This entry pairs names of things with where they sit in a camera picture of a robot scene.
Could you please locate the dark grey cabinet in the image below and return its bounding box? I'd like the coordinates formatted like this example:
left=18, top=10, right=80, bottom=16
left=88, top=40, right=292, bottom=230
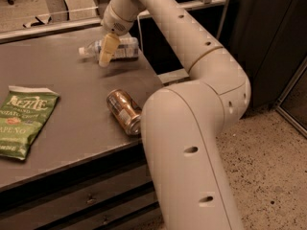
left=220, top=0, right=307, bottom=107

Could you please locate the green potato chip bag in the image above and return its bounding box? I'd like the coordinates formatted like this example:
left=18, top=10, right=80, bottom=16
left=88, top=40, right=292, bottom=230
left=0, top=85, right=59, bottom=160

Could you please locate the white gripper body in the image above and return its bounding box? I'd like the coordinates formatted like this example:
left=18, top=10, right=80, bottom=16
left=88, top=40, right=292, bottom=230
left=101, top=5, right=133, bottom=36

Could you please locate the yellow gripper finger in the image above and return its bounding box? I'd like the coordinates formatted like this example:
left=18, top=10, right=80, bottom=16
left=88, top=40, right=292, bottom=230
left=99, top=33, right=120, bottom=67

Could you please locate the clear plastic water bottle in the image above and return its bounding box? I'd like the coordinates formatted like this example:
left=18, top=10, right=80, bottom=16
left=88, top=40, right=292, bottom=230
left=79, top=37, right=138, bottom=63

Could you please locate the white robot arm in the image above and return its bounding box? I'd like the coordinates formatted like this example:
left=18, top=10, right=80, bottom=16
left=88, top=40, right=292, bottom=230
left=103, top=0, right=251, bottom=230

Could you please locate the copper soda can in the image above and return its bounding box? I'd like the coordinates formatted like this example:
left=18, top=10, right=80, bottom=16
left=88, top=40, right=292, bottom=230
left=106, top=89, right=142, bottom=135

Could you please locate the grey metal rail frame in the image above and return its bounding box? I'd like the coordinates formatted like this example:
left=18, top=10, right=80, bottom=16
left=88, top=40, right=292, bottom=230
left=1, top=0, right=229, bottom=43

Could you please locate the grey table drawer unit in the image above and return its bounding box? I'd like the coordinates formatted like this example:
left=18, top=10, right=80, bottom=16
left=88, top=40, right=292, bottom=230
left=0, top=145, right=160, bottom=230

